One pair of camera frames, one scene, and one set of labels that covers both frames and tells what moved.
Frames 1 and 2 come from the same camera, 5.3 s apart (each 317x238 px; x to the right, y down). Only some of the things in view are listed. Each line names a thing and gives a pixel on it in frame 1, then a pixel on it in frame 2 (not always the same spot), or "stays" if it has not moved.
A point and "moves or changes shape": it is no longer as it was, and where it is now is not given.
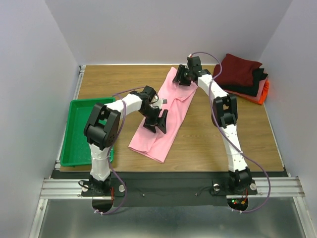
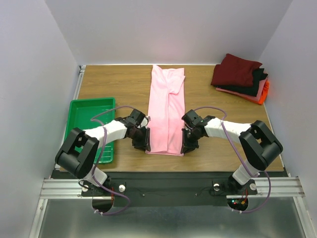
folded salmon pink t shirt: (258, 96) stays
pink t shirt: (180, 97) moves or changes shape
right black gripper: (182, 75) to (187, 141)
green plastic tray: (76, 149) stays
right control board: (237, 204) stays
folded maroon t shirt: (236, 71) stays
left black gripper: (150, 125) to (145, 142)
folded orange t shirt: (264, 93) stays
